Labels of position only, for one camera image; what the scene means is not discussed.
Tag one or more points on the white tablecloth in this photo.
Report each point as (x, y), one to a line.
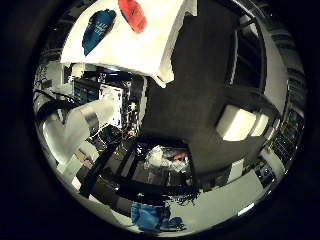
(140, 50)

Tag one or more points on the red spray bottle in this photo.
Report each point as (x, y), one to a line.
(134, 15)

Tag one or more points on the clear plastic bag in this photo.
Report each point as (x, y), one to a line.
(160, 160)

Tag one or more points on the blue cloth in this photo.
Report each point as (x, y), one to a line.
(96, 30)

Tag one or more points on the person in blue jeans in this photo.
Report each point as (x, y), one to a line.
(148, 216)

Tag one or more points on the black metal frame cart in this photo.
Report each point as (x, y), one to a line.
(156, 191)

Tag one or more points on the dark computer monitor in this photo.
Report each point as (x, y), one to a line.
(85, 93)

